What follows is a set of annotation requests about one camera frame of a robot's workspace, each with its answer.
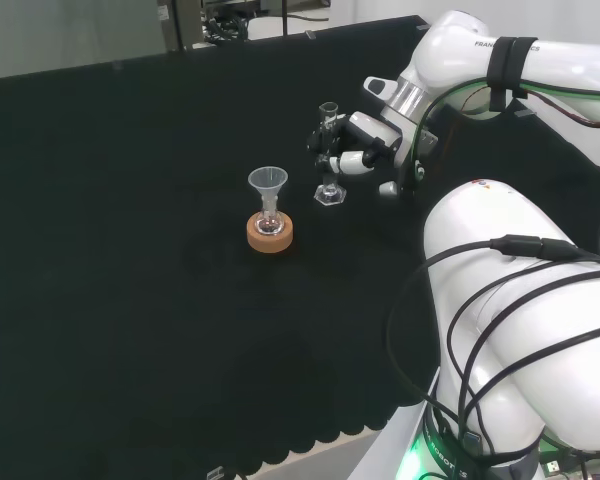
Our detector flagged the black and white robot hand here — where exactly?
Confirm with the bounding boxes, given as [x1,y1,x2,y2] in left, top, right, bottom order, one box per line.
[306,112,405,177]

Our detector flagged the clear glass graduated cylinder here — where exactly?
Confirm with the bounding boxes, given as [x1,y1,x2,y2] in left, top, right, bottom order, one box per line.
[313,101,348,207]

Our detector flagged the clear plastic funnel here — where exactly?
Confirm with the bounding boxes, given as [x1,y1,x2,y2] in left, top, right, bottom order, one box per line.
[247,166,290,202]

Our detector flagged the clear round-bottom flask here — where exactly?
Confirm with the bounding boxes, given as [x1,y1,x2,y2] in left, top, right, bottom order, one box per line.
[257,196,285,237]

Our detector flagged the black bench cloth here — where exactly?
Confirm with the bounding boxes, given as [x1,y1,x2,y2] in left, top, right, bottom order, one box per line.
[0,14,600,477]

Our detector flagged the grey panel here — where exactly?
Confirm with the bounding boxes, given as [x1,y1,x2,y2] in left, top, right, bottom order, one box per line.
[0,0,204,82]

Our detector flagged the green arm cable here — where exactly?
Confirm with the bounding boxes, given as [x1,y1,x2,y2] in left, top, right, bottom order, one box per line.
[411,79,600,201]

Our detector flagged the cork ring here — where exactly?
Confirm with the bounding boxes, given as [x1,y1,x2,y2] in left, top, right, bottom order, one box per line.
[246,211,296,254]

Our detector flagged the black arm strap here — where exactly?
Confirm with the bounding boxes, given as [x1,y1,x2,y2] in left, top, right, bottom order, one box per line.
[486,35,540,114]

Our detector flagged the black cable bundle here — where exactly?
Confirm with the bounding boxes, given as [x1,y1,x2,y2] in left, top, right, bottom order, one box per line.
[201,8,252,45]

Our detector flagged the black cable with inline connector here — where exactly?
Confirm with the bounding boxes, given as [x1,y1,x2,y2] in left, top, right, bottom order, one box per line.
[385,233,600,417]

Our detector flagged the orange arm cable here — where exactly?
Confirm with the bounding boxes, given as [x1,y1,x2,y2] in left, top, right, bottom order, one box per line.
[458,88,600,130]

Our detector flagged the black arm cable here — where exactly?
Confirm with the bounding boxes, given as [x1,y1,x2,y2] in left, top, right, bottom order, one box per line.
[446,267,600,454]

